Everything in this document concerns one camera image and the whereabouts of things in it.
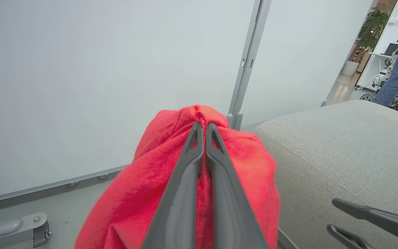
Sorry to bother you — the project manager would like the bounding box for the grey metal partition post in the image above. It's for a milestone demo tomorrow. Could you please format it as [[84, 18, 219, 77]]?
[[227, 0, 272, 131]]

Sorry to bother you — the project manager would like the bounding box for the white robot with wheels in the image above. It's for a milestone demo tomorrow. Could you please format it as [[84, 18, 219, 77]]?
[[360, 33, 398, 112]]

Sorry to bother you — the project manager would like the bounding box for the narrow white partition panel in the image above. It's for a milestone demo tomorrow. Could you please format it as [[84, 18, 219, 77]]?
[[240, 0, 374, 130]]

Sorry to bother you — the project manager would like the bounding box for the grey partition foot with latch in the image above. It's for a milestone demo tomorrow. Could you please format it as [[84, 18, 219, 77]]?
[[0, 212, 51, 248]]

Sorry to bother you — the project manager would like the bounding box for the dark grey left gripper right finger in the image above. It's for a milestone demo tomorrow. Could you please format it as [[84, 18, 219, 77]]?
[[206, 123, 268, 249]]

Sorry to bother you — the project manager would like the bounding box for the red fleece garment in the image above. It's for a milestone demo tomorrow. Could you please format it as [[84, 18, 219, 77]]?
[[75, 105, 281, 249]]

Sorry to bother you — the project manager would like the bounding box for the light grey fabric sofa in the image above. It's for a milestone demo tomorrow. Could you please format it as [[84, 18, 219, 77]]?
[[251, 100, 398, 249]]

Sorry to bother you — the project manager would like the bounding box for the wide white partition panel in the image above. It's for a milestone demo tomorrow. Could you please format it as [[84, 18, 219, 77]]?
[[0, 0, 256, 206]]

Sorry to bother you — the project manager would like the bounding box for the white plant pot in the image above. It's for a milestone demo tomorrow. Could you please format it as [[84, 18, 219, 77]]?
[[341, 61, 360, 77]]

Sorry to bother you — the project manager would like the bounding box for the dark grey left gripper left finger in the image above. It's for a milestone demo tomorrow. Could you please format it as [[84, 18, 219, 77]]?
[[141, 123, 205, 249]]

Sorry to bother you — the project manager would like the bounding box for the white desk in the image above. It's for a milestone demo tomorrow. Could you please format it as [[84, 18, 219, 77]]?
[[356, 51, 393, 91]]

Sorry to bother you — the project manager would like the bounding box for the green potted plant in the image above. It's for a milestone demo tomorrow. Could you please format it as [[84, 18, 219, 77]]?
[[356, 7, 390, 52]]

